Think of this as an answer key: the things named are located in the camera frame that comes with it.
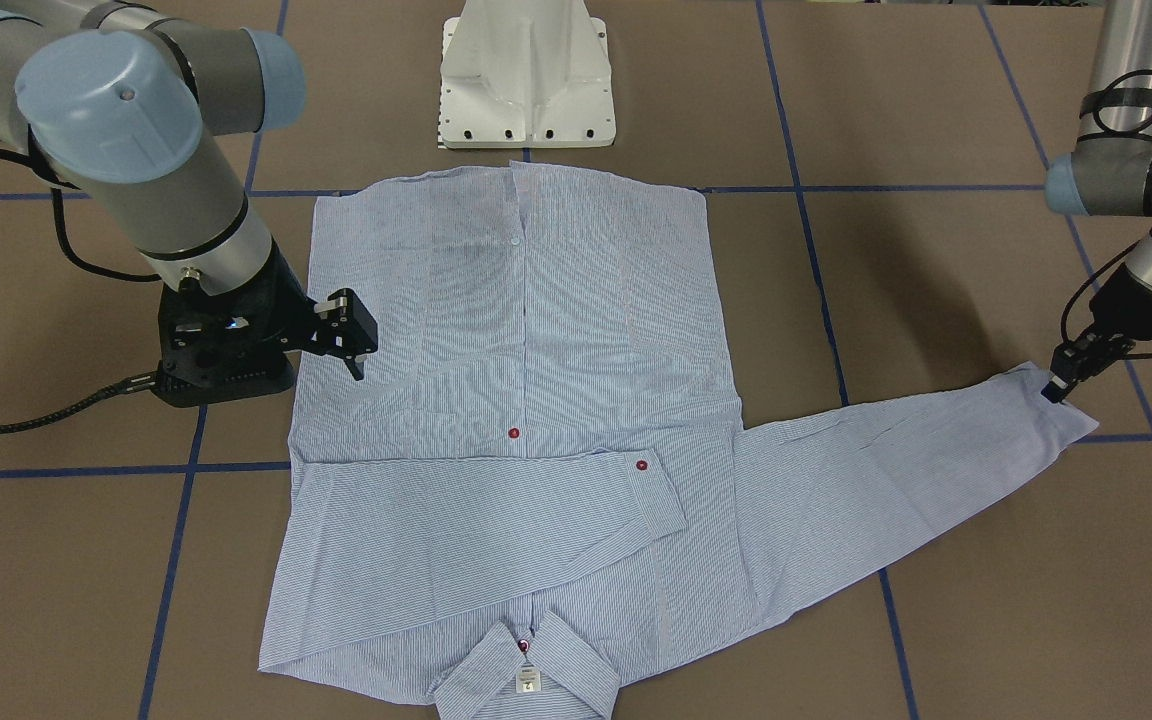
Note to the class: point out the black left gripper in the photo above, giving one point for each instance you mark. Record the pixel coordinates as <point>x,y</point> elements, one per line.
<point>1128,308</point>

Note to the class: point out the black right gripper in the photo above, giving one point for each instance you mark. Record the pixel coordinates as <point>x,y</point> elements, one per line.
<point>288,303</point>

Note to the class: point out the light blue striped shirt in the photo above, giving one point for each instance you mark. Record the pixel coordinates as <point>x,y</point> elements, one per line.
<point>542,490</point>

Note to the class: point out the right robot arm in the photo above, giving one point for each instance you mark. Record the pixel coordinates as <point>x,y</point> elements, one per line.
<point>126,104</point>

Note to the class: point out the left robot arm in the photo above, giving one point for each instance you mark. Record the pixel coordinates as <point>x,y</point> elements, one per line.
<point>1109,174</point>

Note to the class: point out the white central pedestal column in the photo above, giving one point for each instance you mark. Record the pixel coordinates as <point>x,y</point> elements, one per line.
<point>526,75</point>

